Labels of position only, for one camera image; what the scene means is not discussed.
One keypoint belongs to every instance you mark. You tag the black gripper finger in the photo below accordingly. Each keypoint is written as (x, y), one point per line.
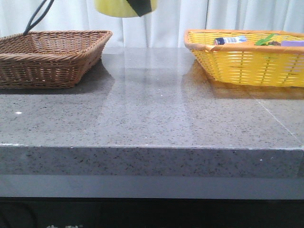
(141, 7)

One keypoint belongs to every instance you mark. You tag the yellowish clear tape roll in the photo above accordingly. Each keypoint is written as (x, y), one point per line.
(118, 8)

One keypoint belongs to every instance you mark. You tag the white curtain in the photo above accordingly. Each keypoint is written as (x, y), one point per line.
(165, 26)

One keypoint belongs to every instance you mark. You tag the small dark labelled bottle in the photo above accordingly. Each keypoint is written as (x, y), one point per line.
(229, 40)

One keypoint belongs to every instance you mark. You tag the brown wicker basket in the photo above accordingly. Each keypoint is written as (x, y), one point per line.
(49, 59)

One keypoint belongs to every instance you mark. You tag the orange toy carrot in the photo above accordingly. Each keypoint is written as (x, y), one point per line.
(246, 43)

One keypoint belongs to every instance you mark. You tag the green leafy toy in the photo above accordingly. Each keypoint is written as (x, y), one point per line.
(267, 41)

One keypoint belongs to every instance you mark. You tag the purple foam block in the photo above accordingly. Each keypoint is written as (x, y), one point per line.
(292, 43)

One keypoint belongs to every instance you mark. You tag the yellow woven basket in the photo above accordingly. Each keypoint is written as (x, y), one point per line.
(256, 65)

